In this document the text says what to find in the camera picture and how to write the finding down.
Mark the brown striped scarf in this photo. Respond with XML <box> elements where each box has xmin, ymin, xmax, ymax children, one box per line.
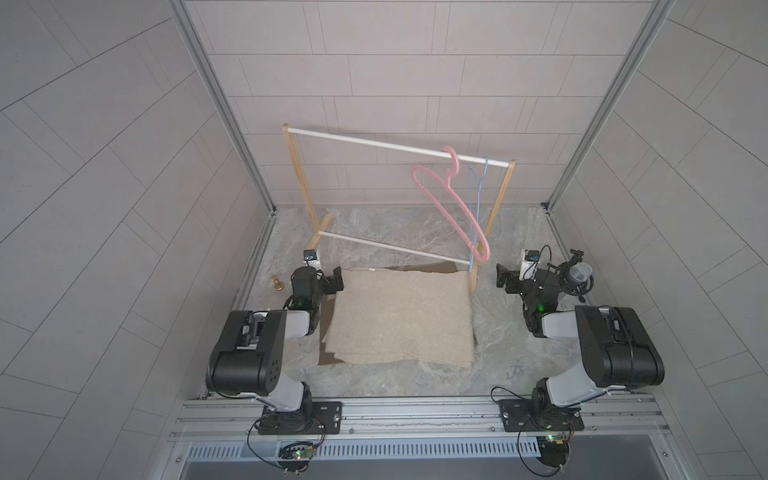
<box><xmin>317</xmin><ymin>260</ymin><xmax>461</xmax><ymax>366</ymax></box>

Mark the beige scarf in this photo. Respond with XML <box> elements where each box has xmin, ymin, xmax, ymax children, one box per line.
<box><xmin>324</xmin><ymin>269</ymin><xmax>475</xmax><ymax>369</ymax></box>

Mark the pink plastic hanger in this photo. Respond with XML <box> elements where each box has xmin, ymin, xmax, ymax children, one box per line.
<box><xmin>411</xmin><ymin>145</ymin><xmax>492</xmax><ymax>264</ymax></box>

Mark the light blue wire hanger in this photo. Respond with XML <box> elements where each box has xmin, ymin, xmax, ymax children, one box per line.
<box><xmin>467</xmin><ymin>158</ymin><xmax>489</xmax><ymax>273</ymax></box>

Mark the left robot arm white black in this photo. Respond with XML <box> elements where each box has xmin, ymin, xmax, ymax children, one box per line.
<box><xmin>205</xmin><ymin>265</ymin><xmax>344</xmax><ymax>436</ymax></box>

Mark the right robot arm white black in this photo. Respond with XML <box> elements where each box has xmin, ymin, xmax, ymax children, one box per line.
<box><xmin>496</xmin><ymin>261</ymin><xmax>665</xmax><ymax>433</ymax></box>

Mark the gold chess piece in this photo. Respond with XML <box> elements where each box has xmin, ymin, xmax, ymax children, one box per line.
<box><xmin>271</xmin><ymin>275</ymin><xmax>284</xmax><ymax>291</ymax></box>

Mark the wooden clothes rack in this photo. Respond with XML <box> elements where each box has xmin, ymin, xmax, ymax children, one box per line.
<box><xmin>282</xmin><ymin>124</ymin><xmax>516</xmax><ymax>293</ymax></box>

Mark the left circuit board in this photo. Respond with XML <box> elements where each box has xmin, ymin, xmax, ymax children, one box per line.
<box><xmin>277</xmin><ymin>441</ymin><xmax>318</xmax><ymax>474</ymax></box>

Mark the circuit board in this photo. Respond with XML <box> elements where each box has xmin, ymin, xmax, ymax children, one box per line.
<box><xmin>537</xmin><ymin>435</ymin><xmax>570</xmax><ymax>469</ymax></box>
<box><xmin>277</xmin><ymin>441</ymin><xmax>318</xmax><ymax>474</ymax></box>

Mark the right circuit board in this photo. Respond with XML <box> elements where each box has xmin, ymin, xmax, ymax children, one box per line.
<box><xmin>537</xmin><ymin>435</ymin><xmax>570</xmax><ymax>469</ymax></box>

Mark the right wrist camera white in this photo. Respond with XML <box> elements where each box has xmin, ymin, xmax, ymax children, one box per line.
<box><xmin>519</xmin><ymin>249</ymin><xmax>541</xmax><ymax>281</ymax></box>

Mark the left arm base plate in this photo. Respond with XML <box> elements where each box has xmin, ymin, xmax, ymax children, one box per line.
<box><xmin>256</xmin><ymin>401</ymin><xmax>343</xmax><ymax>436</ymax></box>

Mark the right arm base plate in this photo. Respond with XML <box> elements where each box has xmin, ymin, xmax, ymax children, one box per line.
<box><xmin>497</xmin><ymin>398</ymin><xmax>585</xmax><ymax>433</ymax></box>

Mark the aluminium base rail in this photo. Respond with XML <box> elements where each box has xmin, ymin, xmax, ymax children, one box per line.
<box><xmin>167</xmin><ymin>393</ymin><xmax>670</xmax><ymax>442</ymax></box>

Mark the right aluminium corner post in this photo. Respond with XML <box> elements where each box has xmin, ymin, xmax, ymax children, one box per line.
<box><xmin>542</xmin><ymin>0</ymin><xmax>675</xmax><ymax>214</ymax></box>

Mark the aluminium corner post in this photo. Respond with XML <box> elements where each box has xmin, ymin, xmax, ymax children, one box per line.
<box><xmin>169</xmin><ymin>0</ymin><xmax>277</xmax><ymax>217</ymax></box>
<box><xmin>542</xmin><ymin>0</ymin><xmax>675</xmax><ymax>214</ymax></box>

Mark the left aluminium corner post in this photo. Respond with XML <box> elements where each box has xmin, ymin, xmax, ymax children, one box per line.
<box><xmin>169</xmin><ymin>0</ymin><xmax>277</xmax><ymax>217</ymax></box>

